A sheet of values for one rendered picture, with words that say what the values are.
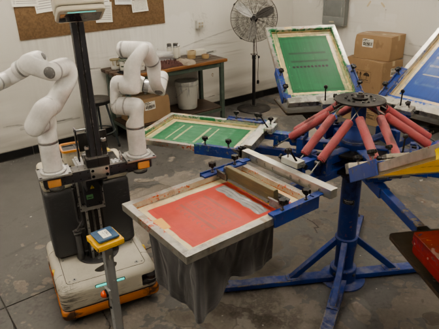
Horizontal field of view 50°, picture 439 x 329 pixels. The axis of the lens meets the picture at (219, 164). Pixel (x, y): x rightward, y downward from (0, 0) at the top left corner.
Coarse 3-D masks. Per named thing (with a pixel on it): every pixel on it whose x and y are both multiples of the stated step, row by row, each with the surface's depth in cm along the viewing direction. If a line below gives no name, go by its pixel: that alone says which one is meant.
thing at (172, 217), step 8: (224, 184) 257; (200, 192) 249; (208, 192) 249; (216, 192) 248; (240, 192) 248; (176, 200) 241; (184, 200) 241; (216, 200) 240; (224, 200) 240; (232, 200) 239; (160, 208) 234; (168, 208) 234; (160, 216) 227; (168, 216) 227; (176, 216) 226; (184, 216) 226; (168, 224) 220; (176, 224) 220
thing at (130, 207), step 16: (256, 176) 262; (272, 176) 256; (160, 192) 243; (176, 192) 247; (288, 192) 244; (128, 208) 228; (144, 224) 215; (256, 224) 211; (272, 224) 217; (160, 240) 206; (176, 240) 201; (224, 240) 200; (176, 256) 197; (192, 256) 191
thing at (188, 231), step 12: (228, 204) 236; (240, 204) 235; (264, 204) 235; (252, 216) 225; (180, 228) 216; (192, 228) 216; (216, 228) 215; (228, 228) 215; (192, 240) 207; (204, 240) 207
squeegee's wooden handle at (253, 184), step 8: (232, 168) 250; (232, 176) 251; (240, 176) 244; (248, 176) 241; (240, 184) 246; (248, 184) 241; (256, 184) 235; (264, 184) 232; (256, 192) 237; (264, 192) 232; (272, 192) 226
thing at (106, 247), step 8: (88, 240) 212; (112, 240) 209; (120, 240) 210; (96, 248) 205; (104, 248) 206; (104, 256) 214; (112, 256) 215; (104, 264) 218; (112, 264) 217; (112, 272) 218; (112, 280) 220; (112, 288) 221; (112, 296) 223; (112, 304) 224; (112, 312) 228; (120, 312) 229; (112, 320) 232; (120, 320) 231; (120, 328) 232
